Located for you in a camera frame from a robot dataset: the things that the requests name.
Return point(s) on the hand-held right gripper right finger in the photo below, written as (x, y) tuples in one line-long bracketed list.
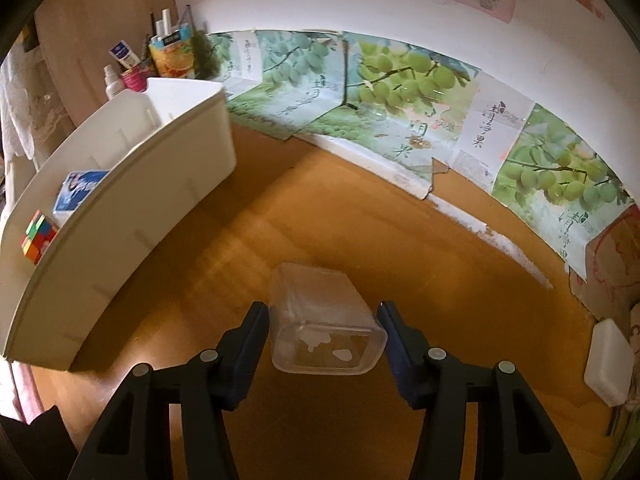
[(400, 355)]

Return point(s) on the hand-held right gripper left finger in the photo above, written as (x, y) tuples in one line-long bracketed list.
[(250, 350)]

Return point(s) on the clear plastic container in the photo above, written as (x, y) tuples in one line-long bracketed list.
[(320, 310)]

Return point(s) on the white plastic storage bin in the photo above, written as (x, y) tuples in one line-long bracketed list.
[(140, 200)]

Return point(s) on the blue toothpaste box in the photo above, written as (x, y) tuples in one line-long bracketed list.
[(80, 190)]

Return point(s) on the multicolour puzzle cube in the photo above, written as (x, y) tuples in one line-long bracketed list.
[(37, 237)]

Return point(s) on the white rounded soap box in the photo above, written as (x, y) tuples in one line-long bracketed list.
[(607, 360)]

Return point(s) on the brown printed cardboard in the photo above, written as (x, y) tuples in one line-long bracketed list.
[(612, 265)]

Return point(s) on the dark cloth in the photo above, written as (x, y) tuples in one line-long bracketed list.
[(35, 450)]

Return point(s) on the green plum printed sheet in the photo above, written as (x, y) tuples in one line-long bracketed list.
[(400, 85), (225, 65), (560, 175), (295, 70)]

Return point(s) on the white spray bottle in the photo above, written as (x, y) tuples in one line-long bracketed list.
[(112, 85)]

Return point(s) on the yellow pouch with tubes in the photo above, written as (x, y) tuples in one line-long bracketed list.
[(172, 55)]

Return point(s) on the short white marker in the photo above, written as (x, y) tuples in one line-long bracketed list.
[(160, 30)]

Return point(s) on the white lace curtain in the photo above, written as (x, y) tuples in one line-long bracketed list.
[(20, 105)]

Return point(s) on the thin black pencil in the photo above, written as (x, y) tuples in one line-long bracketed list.
[(152, 25)]

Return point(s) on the tall white marker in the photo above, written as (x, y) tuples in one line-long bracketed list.
[(165, 17)]

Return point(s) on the wooden side panel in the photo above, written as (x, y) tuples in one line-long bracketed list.
[(90, 20)]

